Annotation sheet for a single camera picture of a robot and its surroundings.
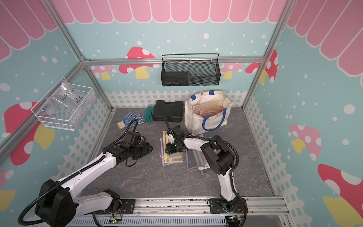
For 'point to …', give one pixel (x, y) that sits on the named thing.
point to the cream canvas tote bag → (195, 124)
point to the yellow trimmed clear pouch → (176, 157)
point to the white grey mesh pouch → (196, 159)
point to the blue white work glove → (125, 123)
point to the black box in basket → (175, 78)
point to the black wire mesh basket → (190, 69)
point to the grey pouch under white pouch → (206, 171)
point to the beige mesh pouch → (218, 100)
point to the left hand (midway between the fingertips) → (150, 152)
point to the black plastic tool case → (172, 111)
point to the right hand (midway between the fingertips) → (166, 153)
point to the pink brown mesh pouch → (209, 109)
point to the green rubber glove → (148, 117)
